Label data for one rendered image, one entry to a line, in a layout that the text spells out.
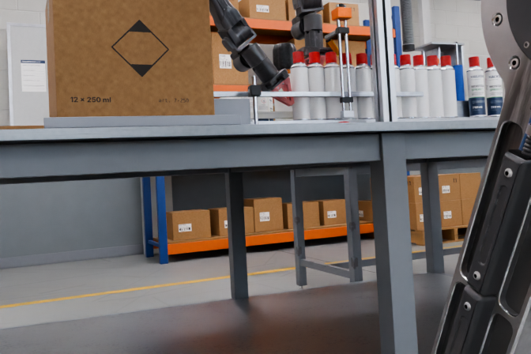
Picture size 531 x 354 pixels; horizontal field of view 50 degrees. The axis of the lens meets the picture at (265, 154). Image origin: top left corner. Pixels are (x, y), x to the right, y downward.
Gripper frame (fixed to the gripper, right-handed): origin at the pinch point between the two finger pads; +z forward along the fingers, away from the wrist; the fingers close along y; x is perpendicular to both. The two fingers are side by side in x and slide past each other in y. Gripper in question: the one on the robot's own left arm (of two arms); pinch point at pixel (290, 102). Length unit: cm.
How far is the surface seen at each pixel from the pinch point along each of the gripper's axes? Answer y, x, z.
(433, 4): 466, -441, 108
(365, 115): -2.6, -15.9, 17.7
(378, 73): -15.2, -20.1, 7.5
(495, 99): -3, -58, 44
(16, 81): 416, 32, -112
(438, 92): -3, -41, 29
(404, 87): -1.9, -32.9, 19.8
